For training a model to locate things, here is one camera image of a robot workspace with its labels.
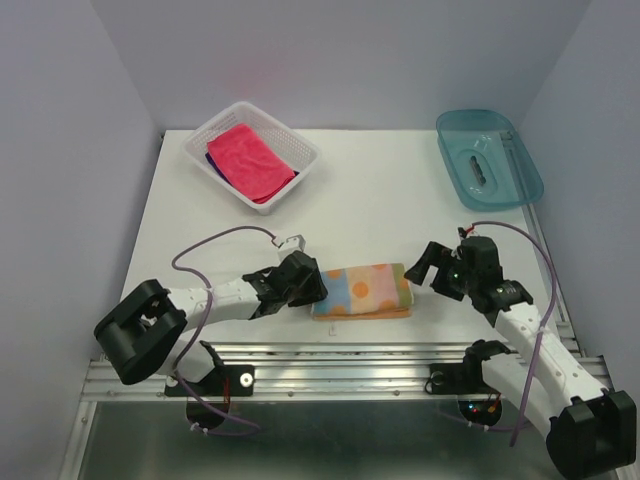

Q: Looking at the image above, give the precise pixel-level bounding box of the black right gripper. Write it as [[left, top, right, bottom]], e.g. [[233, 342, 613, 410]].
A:
[[401, 241, 476, 300]]

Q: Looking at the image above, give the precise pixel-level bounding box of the orange patterned towel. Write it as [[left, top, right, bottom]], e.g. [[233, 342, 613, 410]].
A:
[[311, 263, 414, 320]]

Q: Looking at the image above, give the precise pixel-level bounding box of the purple towel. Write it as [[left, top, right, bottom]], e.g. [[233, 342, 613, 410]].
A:
[[205, 153, 300, 184]]

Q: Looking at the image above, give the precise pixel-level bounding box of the pink towel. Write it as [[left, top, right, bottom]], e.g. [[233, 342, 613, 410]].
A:
[[207, 124, 295, 204]]

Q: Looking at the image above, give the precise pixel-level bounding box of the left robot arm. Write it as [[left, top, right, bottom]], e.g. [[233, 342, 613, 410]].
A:
[[94, 251, 327, 394]]

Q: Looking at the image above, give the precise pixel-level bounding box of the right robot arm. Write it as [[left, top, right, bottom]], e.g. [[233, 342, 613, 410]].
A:
[[405, 236, 637, 479]]

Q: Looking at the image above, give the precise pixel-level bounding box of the white perforated plastic basket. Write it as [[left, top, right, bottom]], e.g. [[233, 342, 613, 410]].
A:
[[181, 101, 321, 215]]

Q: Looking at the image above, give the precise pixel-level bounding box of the teal translucent plastic tub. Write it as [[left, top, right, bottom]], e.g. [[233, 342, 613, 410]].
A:
[[436, 109, 544, 212]]

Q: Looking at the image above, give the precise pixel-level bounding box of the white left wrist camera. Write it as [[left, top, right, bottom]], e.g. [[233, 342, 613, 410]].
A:
[[272, 235, 306, 259]]

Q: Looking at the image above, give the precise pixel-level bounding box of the aluminium mounting rail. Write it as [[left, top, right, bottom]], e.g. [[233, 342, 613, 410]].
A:
[[82, 339, 619, 402]]

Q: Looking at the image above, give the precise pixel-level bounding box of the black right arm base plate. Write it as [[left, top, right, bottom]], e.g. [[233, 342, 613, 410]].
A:
[[424, 363, 498, 396]]

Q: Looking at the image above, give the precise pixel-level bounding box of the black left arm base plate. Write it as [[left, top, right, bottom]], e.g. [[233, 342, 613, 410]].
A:
[[187, 364, 256, 397]]

